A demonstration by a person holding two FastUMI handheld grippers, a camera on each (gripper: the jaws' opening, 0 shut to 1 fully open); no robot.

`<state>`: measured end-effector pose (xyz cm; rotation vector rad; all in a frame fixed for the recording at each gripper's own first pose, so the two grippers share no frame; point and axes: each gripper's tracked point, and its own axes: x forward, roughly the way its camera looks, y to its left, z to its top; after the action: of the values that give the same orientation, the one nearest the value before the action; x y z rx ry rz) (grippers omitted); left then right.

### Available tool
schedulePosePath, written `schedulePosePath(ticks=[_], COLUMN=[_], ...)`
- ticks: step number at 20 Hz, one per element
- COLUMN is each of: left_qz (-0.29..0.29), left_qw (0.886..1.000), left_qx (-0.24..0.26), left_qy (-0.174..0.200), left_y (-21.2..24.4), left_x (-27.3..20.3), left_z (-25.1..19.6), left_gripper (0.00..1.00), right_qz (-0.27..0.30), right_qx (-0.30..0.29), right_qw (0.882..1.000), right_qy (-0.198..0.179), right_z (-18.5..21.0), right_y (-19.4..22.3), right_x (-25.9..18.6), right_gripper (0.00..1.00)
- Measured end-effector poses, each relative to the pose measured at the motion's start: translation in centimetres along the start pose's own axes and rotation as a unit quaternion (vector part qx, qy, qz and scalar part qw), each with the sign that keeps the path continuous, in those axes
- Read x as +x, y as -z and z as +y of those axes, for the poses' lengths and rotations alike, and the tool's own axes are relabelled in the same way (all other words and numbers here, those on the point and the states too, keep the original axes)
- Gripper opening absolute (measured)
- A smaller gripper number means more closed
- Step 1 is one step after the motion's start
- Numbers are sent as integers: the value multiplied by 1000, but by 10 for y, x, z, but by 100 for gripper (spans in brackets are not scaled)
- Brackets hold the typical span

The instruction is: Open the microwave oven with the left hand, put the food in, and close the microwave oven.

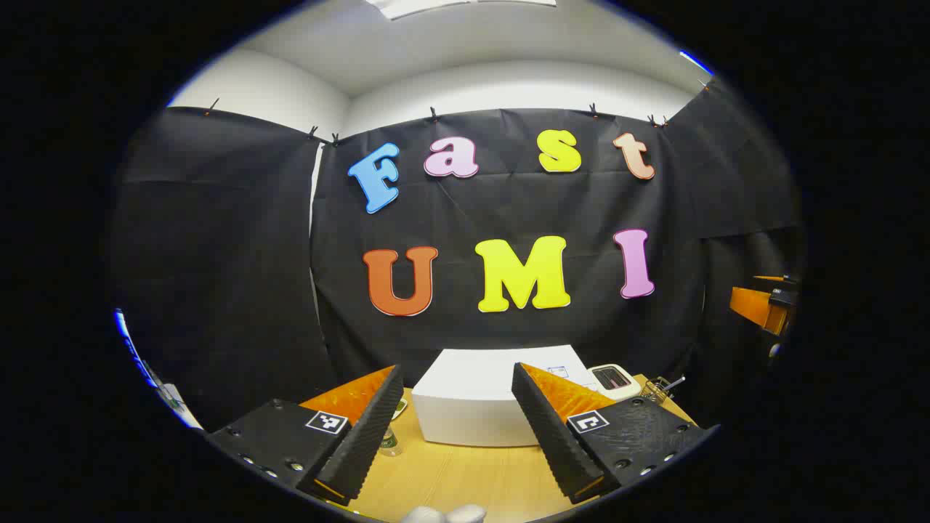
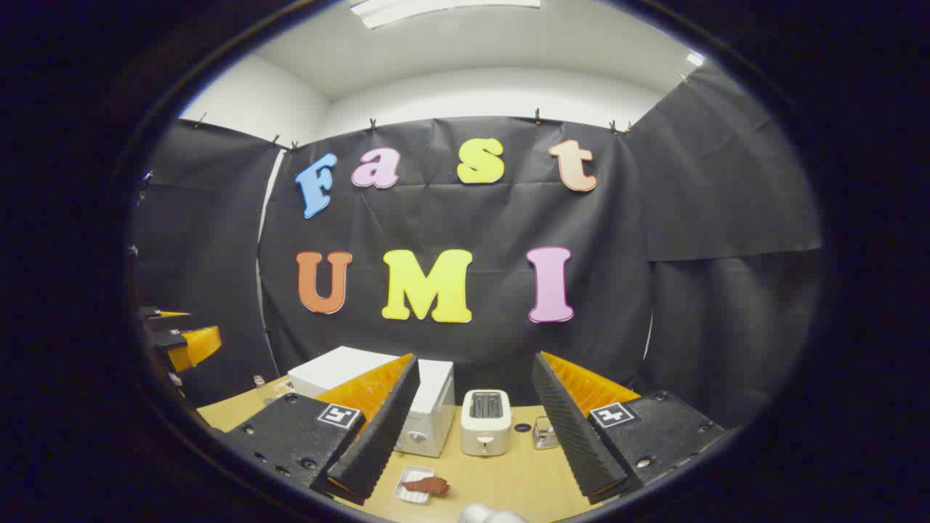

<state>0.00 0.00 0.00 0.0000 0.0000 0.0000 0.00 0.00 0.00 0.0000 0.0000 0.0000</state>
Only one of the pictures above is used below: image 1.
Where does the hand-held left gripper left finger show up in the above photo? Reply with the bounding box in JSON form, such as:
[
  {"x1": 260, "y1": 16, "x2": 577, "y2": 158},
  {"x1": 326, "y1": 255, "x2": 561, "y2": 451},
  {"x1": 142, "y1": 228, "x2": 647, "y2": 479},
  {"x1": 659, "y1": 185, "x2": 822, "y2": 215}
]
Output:
[{"x1": 206, "y1": 364, "x2": 405, "y2": 507}]

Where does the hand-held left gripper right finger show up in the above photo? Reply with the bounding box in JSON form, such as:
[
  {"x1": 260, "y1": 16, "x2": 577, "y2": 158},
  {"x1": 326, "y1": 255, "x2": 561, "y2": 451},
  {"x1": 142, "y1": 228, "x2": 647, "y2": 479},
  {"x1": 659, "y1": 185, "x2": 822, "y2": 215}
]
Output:
[{"x1": 511, "y1": 362, "x2": 721, "y2": 506}]

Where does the metal wire utensil holder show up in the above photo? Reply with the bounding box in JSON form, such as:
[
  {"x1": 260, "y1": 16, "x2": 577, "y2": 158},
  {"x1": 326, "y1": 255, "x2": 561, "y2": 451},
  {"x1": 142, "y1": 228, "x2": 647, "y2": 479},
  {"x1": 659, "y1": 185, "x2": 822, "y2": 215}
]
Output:
[{"x1": 641, "y1": 376, "x2": 676, "y2": 405}]

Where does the white toaster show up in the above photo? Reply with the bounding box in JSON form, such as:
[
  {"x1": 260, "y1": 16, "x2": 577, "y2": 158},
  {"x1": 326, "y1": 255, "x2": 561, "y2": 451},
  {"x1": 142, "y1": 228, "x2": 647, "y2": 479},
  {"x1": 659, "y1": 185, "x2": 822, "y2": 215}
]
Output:
[{"x1": 587, "y1": 363, "x2": 643, "y2": 402}]

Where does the white microwave oven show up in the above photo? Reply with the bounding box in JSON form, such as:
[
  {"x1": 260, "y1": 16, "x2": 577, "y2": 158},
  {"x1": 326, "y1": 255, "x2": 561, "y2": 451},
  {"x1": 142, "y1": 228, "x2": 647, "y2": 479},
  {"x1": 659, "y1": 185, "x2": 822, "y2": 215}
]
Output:
[{"x1": 411, "y1": 347, "x2": 604, "y2": 448}]

